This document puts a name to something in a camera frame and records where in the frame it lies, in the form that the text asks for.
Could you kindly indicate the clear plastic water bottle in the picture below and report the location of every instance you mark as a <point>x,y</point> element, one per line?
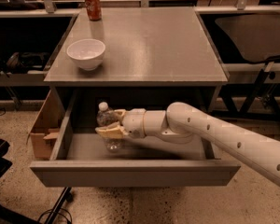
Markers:
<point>106,116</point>

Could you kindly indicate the grey cabinet with counter top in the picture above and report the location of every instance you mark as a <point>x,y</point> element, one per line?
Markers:
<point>153,57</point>

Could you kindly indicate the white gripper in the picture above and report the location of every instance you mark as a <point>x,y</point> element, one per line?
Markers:
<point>133,121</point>

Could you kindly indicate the dark headphones on shelf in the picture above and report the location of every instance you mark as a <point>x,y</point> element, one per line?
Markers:
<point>23,62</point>

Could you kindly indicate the white ceramic bowl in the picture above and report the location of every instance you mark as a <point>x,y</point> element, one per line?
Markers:
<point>86,54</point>

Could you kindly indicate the red soda can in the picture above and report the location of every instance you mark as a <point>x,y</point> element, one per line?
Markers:
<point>93,8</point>

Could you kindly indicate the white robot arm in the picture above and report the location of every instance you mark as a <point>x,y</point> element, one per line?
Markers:
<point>180,121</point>

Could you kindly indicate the grey open top drawer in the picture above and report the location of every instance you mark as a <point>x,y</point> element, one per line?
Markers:
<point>80,159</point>

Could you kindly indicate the brown cardboard box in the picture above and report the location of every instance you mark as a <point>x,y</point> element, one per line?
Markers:
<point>46,128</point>

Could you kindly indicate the black office chair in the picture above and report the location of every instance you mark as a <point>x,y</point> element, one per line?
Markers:
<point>257,38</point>

